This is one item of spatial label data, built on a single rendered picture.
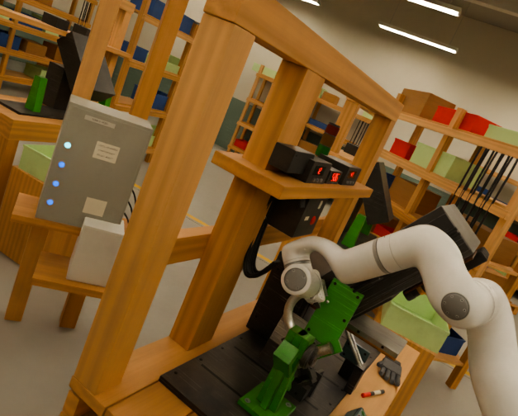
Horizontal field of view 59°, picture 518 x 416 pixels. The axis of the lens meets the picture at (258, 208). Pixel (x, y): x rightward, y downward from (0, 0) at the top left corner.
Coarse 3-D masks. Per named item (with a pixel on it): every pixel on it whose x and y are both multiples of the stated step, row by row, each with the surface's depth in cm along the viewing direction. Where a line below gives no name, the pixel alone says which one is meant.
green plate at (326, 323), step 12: (336, 288) 154; (348, 288) 153; (336, 300) 153; (348, 300) 152; (360, 300) 150; (324, 312) 154; (336, 312) 152; (348, 312) 151; (312, 324) 154; (324, 324) 153; (336, 324) 152; (324, 336) 152; (336, 336) 151
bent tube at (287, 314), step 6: (324, 282) 151; (324, 288) 149; (288, 300) 153; (294, 300) 152; (288, 306) 152; (288, 312) 152; (288, 318) 151; (288, 324) 151; (294, 324) 152; (300, 366) 146
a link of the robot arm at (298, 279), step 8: (288, 264) 127; (296, 264) 123; (304, 264) 126; (288, 272) 122; (296, 272) 122; (304, 272) 121; (312, 272) 126; (288, 280) 122; (296, 280) 121; (304, 280) 120; (312, 280) 122; (288, 288) 121; (296, 288) 121; (304, 288) 120; (312, 288) 124; (304, 296) 127
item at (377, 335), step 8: (312, 304) 168; (352, 320) 165; (360, 320) 168; (368, 320) 171; (352, 328) 161; (360, 328) 162; (368, 328) 165; (376, 328) 167; (384, 328) 170; (360, 336) 160; (368, 336) 158; (376, 336) 160; (384, 336) 163; (392, 336) 166; (368, 344) 159; (376, 344) 157; (384, 344) 157; (392, 344) 159; (400, 344) 162; (384, 352) 156; (392, 352) 155
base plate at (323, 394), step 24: (240, 336) 170; (192, 360) 145; (216, 360) 150; (240, 360) 156; (336, 360) 182; (168, 384) 131; (192, 384) 134; (216, 384) 139; (240, 384) 143; (336, 384) 166; (192, 408) 127; (216, 408) 129; (240, 408) 133; (312, 408) 147
